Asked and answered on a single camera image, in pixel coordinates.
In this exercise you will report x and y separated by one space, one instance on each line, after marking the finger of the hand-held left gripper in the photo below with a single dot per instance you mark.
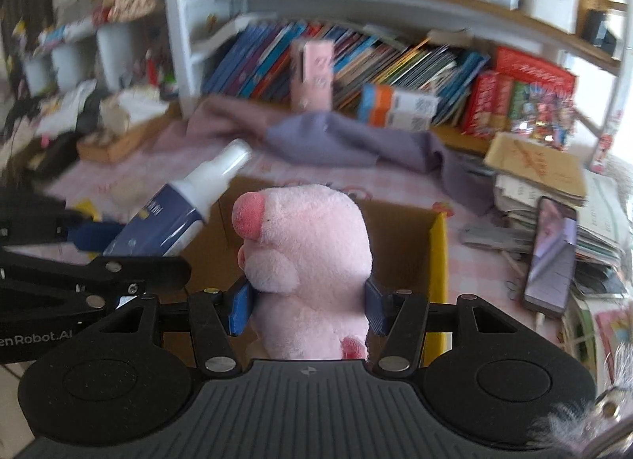
96 236
148 273

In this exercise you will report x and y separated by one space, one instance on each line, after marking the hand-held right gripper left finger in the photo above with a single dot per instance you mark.
241 308

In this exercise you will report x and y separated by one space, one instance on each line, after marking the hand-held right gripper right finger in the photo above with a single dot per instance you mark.
376 310

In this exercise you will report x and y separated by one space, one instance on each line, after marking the white and blue spray bottle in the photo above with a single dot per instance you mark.
168 214

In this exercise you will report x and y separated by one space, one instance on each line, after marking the yellow cardboard box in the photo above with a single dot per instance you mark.
403 251

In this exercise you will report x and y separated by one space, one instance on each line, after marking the pink plush pig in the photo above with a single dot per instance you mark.
306 251

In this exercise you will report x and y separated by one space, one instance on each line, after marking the black bag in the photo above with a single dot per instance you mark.
57 155

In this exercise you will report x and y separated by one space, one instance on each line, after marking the grey flat case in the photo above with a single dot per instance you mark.
494 237

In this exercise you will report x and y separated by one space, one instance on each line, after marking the pink checked tablecloth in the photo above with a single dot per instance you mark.
306 169

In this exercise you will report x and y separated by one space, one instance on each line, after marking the grey purple cloth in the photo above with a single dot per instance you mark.
356 142

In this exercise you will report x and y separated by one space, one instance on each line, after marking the white side shelf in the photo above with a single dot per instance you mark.
74 56

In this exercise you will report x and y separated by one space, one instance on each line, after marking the black smartphone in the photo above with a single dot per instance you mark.
551 256

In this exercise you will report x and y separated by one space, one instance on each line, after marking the orange and white box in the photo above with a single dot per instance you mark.
395 107

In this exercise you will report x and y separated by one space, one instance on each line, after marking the white bookshelf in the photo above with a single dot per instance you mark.
178 43

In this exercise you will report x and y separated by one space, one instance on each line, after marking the brown paper envelope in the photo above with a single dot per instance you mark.
536 169

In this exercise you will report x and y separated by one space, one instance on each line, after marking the fuzzy grey sleeve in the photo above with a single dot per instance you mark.
573 432

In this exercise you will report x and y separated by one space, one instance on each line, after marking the stack of papers and books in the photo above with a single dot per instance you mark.
601 226

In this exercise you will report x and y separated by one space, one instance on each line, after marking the pink carton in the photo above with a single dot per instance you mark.
312 75

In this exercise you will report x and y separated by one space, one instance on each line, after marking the long row of colourful books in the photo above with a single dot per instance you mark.
405 63

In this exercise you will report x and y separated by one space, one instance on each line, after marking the red gift box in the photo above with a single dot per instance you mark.
524 93

